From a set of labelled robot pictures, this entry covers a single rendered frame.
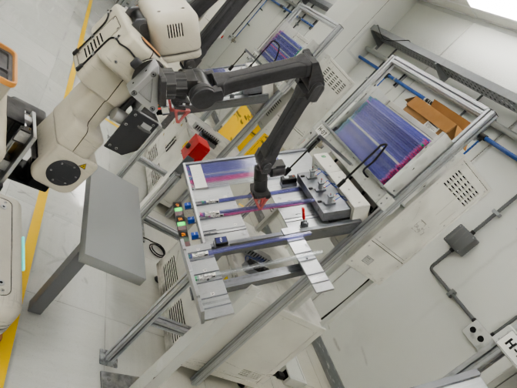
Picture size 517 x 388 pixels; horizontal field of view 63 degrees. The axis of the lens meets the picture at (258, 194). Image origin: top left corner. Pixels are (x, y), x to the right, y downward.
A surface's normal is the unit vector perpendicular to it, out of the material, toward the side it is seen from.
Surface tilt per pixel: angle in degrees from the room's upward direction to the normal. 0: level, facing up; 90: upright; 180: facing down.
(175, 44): 90
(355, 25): 90
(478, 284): 90
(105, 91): 90
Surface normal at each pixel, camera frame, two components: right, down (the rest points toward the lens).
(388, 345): -0.69, -0.47
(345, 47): 0.27, 0.55
